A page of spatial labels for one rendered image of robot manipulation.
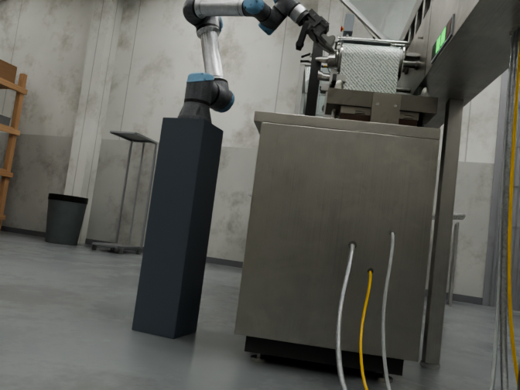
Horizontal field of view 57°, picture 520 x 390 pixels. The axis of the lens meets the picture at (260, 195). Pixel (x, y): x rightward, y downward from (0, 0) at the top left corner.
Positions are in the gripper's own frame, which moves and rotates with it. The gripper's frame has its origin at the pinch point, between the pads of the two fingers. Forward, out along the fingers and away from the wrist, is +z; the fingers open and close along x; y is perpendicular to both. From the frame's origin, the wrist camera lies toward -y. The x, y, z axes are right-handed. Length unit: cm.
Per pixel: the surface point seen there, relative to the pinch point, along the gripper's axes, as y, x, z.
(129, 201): -214, 468, -165
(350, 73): -2.5, -5.5, 13.7
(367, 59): 6.5, -5.5, 14.3
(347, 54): 2.5, -5.5, 7.0
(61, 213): -279, 405, -197
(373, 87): 0.1, -5.5, 24.6
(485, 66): 25, -30, 50
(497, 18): 19, -65, 43
